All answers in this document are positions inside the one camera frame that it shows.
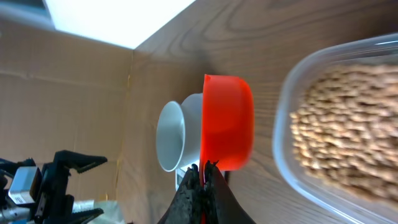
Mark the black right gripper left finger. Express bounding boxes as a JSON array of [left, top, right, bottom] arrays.
[[157, 164, 206, 224]]

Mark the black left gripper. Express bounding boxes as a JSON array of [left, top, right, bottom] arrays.
[[30, 150, 108, 224]]

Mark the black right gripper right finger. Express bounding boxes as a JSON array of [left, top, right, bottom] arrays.
[[203, 161, 256, 224]]

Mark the red measuring scoop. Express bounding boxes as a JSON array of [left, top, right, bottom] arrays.
[[198, 73, 255, 224]]

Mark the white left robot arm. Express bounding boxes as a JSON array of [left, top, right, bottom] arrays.
[[1, 150, 108, 224]]

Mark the white digital kitchen scale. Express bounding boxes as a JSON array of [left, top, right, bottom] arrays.
[[175, 164, 200, 191]]

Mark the grey round bowl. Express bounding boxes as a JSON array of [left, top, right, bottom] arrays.
[[155, 93, 203, 172]]

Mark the brown cardboard panel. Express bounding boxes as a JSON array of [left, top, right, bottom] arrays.
[[1, 21, 132, 223]]

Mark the clear plastic container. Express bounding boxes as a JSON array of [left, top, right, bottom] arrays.
[[273, 34, 397, 223]]

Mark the pile of soybeans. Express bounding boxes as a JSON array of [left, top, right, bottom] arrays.
[[290, 64, 397, 203]]

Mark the black left camera cable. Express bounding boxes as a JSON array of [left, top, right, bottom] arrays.
[[0, 157, 37, 180]]

